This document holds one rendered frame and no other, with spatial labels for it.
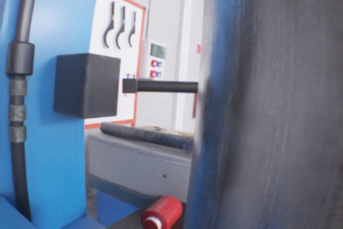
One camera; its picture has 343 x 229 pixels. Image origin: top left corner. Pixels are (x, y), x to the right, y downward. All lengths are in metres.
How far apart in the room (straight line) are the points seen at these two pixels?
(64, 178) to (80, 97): 0.18
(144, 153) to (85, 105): 0.30
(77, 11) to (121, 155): 0.39
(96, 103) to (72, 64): 0.07
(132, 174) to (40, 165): 0.30
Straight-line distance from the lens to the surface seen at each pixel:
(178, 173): 0.57
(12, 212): 0.33
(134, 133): 0.67
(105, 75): 0.37
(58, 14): 0.42
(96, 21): 2.63
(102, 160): 0.71
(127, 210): 1.87
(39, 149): 0.41
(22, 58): 0.34
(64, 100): 0.38
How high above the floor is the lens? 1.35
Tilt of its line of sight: 3 degrees down
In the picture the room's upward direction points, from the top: 5 degrees clockwise
